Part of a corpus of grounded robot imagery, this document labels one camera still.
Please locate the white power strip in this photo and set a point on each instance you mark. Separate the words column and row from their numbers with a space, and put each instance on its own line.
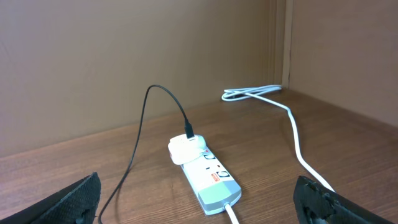
column 213, row 186

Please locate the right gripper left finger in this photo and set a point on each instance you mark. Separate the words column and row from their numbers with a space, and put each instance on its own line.
column 75, row 204

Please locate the white charger plug adapter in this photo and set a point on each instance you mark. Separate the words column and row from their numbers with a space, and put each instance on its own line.
column 183, row 150

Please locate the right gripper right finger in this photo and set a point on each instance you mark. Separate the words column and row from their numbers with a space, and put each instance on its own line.
column 315, row 204

